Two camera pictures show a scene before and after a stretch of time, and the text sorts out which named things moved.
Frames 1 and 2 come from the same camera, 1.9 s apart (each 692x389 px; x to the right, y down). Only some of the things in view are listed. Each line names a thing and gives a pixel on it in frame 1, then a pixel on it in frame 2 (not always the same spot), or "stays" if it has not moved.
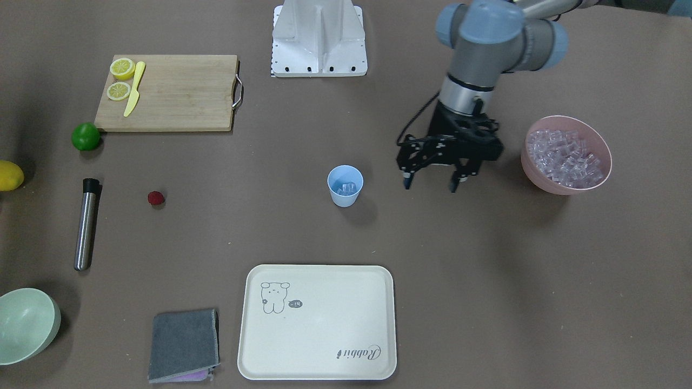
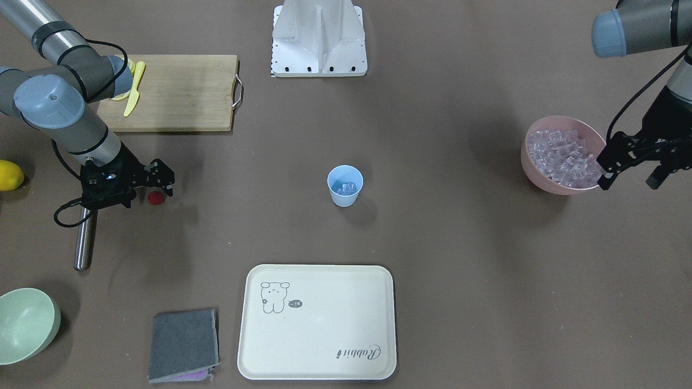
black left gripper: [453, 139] → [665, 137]
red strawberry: [155, 198] stays
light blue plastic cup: [345, 182] stays
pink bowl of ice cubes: [565, 155] stays
